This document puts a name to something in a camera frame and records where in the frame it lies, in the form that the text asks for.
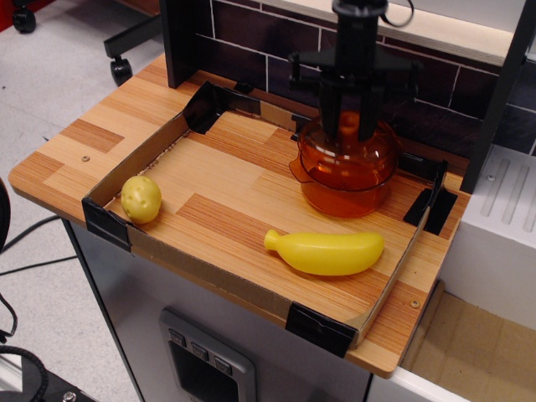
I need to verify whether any orange transparent pot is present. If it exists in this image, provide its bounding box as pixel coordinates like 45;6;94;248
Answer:
289;146;400;218

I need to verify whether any black vertical post right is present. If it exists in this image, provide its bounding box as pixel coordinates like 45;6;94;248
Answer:
460;0;535;194

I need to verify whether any black cable on floor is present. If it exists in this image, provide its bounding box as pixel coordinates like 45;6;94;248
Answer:
0;214;79;277

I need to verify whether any black vertical post left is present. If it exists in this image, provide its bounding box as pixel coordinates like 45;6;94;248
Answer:
159;0;209;89

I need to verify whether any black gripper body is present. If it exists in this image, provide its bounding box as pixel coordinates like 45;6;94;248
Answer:
288;1;422;97

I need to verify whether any orange transparent pot lid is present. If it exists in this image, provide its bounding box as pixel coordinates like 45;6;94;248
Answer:
289;111;401;191

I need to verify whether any light wooden shelf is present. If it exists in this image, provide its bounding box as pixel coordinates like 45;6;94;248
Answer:
258;0;513;67

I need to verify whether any cardboard fence with black tape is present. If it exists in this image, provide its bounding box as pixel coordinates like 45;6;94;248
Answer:
82;82;463;372

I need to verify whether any yellow toy banana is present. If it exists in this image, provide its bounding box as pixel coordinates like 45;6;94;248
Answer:
264;229;384;276

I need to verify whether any black office chair base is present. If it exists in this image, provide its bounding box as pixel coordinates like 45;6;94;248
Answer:
104;14;162;86

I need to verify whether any grey toy oven panel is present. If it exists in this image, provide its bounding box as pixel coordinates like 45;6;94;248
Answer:
159;309;257;402

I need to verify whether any white toy sink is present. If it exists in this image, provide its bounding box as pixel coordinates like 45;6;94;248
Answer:
441;146;535;328

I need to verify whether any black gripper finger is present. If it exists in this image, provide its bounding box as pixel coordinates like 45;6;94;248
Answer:
318;80;345;139
358;84;385;141

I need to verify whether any yellow toy potato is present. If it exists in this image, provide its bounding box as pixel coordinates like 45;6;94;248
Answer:
121;176;162;224

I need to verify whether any black vertical post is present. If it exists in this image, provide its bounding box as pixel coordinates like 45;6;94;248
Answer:
460;0;535;194
159;0;209;89

